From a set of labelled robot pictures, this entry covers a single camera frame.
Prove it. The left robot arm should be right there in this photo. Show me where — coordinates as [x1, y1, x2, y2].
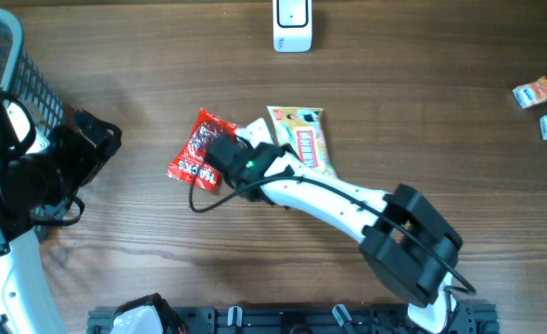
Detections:
[0, 90, 122, 333]

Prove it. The dark grey mesh basket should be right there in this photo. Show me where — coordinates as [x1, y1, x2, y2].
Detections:
[0, 9, 88, 252]

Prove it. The red Hacks candy bag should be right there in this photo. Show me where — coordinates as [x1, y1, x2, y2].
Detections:
[166, 109, 240, 191]

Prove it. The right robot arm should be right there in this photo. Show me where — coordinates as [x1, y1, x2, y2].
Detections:
[206, 135, 463, 333]

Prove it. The yellow snack bag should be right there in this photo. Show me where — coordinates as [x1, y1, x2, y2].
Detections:
[267, 106, 337, 177]

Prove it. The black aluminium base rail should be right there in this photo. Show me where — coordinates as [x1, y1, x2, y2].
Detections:
[86, 303, 501, 334]

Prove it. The small orange box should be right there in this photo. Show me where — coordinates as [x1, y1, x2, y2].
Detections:
[512, 76, 547, 109]

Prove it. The white barcode scanner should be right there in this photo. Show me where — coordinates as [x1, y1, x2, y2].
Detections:
[272, 0, 313, 53]

